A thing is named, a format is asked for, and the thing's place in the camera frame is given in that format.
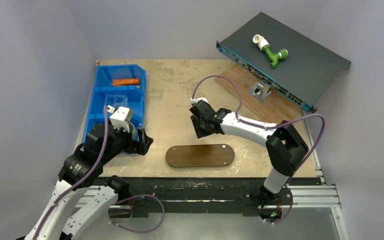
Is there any small metal bracket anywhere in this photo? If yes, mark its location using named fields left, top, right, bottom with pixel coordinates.
left=247, top=81, right=272, bottom=102

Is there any green white pipe fitting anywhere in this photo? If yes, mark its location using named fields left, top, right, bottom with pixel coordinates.
left=252, top=34, right=289, bottom=69

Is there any orange toothpaste tube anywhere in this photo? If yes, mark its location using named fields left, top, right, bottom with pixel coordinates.
left=111, top=78, right=141, bottom=87

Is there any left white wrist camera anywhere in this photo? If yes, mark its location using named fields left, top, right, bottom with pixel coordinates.
left=107, top=105, right=133, bottom=133

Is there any plywood board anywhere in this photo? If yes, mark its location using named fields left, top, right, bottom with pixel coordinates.
left=210, top=60, right=302, bottom=123

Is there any blue plastic bin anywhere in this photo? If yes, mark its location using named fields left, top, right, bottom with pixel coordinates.
left=81, top=64, right=147, bottom=142

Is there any dark network switch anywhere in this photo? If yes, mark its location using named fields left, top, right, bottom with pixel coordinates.
left=216, top=12, right=351, bottom=113

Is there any black aluminium base frame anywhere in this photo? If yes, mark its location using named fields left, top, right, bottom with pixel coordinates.
left=110, top=177, right=340, bottom=218

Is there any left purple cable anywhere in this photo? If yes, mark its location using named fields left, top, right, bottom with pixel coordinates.
left=29, top=105, right=116, bottom=240

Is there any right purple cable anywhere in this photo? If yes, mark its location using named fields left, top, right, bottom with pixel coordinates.
left=191, top=74, right=326, bottom=226

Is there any brown oval wooden tray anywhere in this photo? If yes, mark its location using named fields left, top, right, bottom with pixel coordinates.
left=165, top=144, right=235, bottom=168

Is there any purple cable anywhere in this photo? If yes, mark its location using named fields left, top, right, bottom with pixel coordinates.
left=191, top=74, right=326, bottom=226
left=29, top=105, right=116, bottom=240

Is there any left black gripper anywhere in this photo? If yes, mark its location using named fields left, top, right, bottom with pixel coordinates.
left=100, top=121, right=153, bottom=164

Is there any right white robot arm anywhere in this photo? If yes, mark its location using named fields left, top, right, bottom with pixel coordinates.
left=189, top=98, right=309, bottom=204

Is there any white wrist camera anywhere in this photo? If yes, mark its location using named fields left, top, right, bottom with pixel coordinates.
left=107, top=105, right=133, bottom=133
left=190, top=97, right=208, bottom=105

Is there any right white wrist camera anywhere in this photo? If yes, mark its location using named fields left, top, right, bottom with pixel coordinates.
left=190, top=97, right=208, bottom=105

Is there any clear acrylic holder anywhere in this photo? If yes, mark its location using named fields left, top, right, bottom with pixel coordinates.
left=104, top=94, right=128, bottom=109

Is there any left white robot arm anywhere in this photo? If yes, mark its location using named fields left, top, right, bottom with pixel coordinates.
left=22, top=120, right=154, bottom=240

